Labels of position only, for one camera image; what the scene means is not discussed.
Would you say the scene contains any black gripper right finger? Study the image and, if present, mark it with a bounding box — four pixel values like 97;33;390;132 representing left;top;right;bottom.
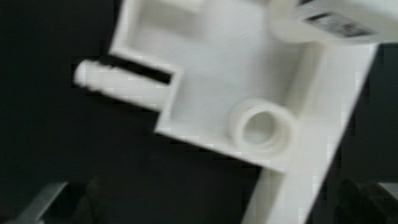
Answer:
333;179;398;224

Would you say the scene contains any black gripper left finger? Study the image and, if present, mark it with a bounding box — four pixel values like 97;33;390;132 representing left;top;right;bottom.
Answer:
15;178;109;224

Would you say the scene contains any white chair seat plate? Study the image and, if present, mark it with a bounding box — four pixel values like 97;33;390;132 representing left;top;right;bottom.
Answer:
72;0;310;171

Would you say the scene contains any white chair leg with tag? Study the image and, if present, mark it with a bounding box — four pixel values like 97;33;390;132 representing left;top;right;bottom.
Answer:
267;0;398;44

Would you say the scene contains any white U-shaped obstacle frame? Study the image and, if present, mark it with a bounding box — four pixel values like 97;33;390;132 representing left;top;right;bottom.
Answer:
241;44;378;224

